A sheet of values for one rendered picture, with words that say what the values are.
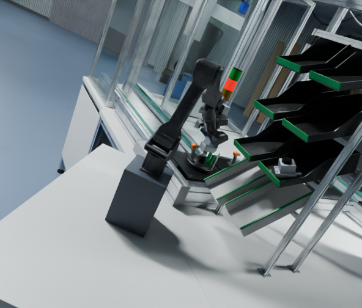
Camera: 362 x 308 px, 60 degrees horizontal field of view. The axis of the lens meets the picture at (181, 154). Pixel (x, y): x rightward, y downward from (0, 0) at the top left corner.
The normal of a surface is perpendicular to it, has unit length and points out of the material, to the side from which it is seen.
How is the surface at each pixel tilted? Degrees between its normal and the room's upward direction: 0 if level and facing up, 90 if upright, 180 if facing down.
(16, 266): 0
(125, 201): 90
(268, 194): 45
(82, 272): 0
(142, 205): 90
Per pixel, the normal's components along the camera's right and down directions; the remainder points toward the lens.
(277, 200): -0.35, -0.76
